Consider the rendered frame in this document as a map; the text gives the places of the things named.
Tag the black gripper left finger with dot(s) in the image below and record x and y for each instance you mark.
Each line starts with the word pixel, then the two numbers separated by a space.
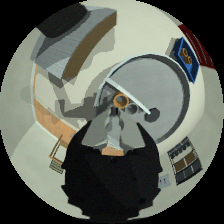
pixel 93 135

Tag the blue crate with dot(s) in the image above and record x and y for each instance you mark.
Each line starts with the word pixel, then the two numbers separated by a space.
pixel 190 70

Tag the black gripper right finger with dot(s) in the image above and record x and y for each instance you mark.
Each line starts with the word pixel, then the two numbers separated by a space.
pixel 134 137

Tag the bronze bushing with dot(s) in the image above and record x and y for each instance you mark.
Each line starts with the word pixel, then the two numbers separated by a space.
pixel 121 104
pixel 187 60
pixel 183 52

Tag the grey metal sleeve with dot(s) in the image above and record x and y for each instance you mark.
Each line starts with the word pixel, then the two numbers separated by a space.
pixel 133 110
pixel 110 104
pixel 100 110

